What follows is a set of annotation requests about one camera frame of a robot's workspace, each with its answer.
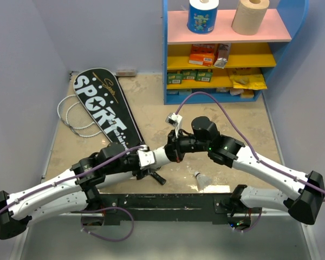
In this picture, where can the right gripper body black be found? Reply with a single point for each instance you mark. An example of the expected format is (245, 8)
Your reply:
(180, 145)

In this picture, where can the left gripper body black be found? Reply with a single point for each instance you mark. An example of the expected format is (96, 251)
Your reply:
(129, 163)

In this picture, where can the white shuttlecock tube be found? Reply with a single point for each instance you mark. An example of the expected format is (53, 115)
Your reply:
(161, 160)

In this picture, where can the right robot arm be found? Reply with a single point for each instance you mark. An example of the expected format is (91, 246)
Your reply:
(297, 193)

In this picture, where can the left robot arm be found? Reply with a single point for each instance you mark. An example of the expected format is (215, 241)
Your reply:
(77, 188)

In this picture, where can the white shuttlecock front table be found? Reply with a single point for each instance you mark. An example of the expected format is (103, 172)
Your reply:
(202, 180)

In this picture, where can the green box left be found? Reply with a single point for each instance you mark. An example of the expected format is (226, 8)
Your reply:
(174, 77)

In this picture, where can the green box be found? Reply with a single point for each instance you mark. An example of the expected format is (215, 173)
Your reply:
(204, 75)
(174, 77)
(189, 74)

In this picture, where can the green box middle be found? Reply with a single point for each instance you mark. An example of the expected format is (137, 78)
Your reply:
(189, 74)

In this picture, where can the black sport racket bag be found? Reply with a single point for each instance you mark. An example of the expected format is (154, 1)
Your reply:
(102, 96)

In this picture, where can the green box right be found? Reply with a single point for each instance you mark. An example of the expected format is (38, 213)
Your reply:
(204, 75)

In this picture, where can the small pink eraser box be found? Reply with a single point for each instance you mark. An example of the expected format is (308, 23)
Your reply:
(126, 73)

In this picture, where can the yellow snack bag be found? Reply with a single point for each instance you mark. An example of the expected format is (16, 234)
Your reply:
(247, 78)

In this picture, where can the orange snack box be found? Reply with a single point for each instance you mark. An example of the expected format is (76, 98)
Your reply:
(202, 54)

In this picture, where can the blue shelf unit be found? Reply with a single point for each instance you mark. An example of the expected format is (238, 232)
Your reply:
(265, 50)

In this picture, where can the silver snack bag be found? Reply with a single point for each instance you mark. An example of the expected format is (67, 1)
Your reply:
(222, 55)

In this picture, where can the blue wrapped paper roll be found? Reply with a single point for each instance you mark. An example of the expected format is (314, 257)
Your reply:
(202, 16)

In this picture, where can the brown paper towel roll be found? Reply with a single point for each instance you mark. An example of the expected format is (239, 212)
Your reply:
(249, 16)

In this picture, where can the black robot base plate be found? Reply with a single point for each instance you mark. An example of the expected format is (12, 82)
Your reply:
(217, 208)

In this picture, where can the aluminium rail frame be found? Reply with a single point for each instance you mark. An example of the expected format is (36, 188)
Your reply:
(36, 128)

